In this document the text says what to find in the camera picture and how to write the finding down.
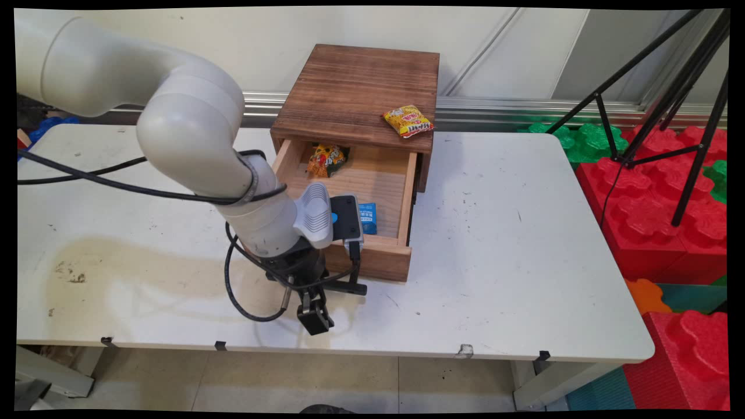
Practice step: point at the grey vented camera mount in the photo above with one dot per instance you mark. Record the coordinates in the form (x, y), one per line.
(314, 215)

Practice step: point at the white tape scrap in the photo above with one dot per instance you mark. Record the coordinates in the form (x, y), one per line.
(464, 350)

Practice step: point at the green foam building block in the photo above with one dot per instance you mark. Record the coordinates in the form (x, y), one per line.
(719, 180)
(588, 142)

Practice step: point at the red foam building block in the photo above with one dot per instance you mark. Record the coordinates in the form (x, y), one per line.
(640, 227)
(687, 361)
(692, 139)

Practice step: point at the yellow snack packet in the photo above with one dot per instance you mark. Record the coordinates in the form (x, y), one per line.
(409, 121)

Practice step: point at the blue sachet packet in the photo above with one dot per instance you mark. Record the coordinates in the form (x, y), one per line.
(368, 220)

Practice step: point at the grey table leg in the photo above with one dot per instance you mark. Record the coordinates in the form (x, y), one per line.
(58, 372)
(559, 384)

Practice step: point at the orange black snack packet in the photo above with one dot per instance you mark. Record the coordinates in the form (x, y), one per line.
(326, 160)

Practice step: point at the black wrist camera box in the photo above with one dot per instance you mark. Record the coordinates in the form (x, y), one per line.
(347, 218)

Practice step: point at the aluminium wall rail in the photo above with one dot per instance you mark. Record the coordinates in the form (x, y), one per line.
(495, 110)

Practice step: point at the teal foam mat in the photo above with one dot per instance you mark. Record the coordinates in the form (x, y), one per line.
(599, 391)
(695, 297)

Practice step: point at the black tripod stand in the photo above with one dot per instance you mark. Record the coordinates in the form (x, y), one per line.
(692, 116)

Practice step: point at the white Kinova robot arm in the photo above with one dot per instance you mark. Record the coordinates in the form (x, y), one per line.
(186, 128)

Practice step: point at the brown wooden drawer cabinet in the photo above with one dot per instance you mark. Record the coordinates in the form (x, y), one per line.
(361, 87)

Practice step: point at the orange foam piece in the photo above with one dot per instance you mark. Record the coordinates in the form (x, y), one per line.
(643, 295)

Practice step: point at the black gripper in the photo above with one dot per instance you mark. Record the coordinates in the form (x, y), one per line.
(300, 267)

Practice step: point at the dark grey metal piece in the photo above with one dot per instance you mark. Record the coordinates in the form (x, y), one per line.
(32, 394)

